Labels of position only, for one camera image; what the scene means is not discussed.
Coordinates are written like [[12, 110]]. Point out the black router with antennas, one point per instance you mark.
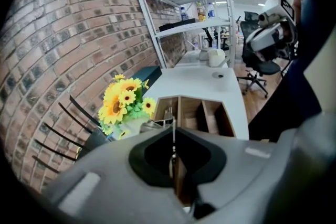
[[97, 139]]

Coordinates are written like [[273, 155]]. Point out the clear water bottle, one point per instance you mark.
[[211, 11]]

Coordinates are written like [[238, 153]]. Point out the wooden desk organizer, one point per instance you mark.
[[191, 112]]

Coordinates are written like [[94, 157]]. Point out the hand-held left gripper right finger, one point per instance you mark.
[[236, 168]]

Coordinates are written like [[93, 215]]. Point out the white desk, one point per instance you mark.
[[189, 59], [199, 84]]

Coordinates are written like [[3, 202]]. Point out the silver metal binder clip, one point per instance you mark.
[[174, 133]]

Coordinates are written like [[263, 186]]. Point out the yellow sunflower bouquet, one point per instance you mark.
[[115, 107]]

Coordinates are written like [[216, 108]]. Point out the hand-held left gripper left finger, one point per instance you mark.
[[110, 181]]

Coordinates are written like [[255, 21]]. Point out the blue label water bottle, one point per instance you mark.
[[184, 14]]

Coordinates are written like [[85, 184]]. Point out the person's clothed torso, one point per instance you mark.
[[288, 99]]

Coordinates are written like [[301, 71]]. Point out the orange drink bottle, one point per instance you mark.
[[201, 13]]

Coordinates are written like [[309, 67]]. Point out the person's right forearm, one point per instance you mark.
[[296, 8]]

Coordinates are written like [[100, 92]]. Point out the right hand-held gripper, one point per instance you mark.
[[275, 6]]

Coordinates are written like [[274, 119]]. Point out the flat black case on shelf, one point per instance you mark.
[[178, 25]]

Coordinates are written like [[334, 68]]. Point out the cream desktop device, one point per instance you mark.
[[216, 57]]

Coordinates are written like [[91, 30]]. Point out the black office chair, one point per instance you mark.
[[262, 66]]

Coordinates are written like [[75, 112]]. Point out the black rectangular box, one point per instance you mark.
[[148, 74]]

